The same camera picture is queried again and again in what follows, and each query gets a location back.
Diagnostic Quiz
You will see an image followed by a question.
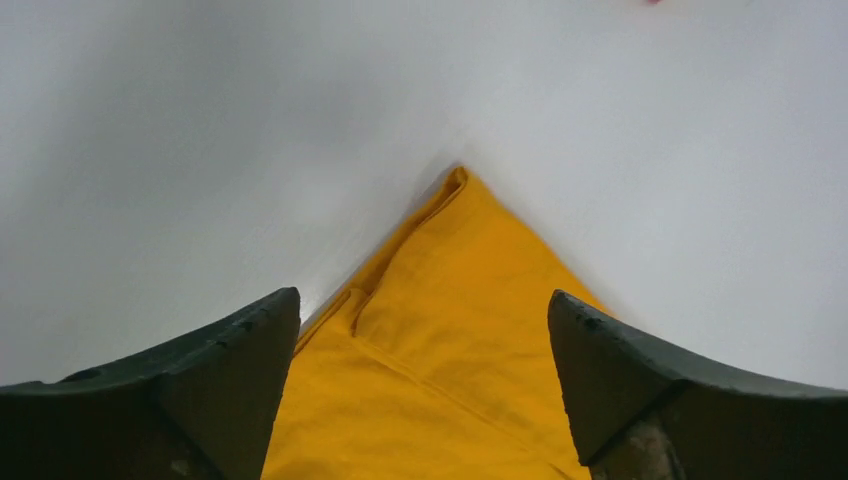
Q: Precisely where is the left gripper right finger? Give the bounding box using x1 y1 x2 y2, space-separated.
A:
548 290 847 479

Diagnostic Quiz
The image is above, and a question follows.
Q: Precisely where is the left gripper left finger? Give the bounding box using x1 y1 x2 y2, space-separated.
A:
1 287 300 479

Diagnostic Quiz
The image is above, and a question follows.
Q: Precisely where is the yellow t-shirt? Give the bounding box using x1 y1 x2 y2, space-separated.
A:
262 167 594 479

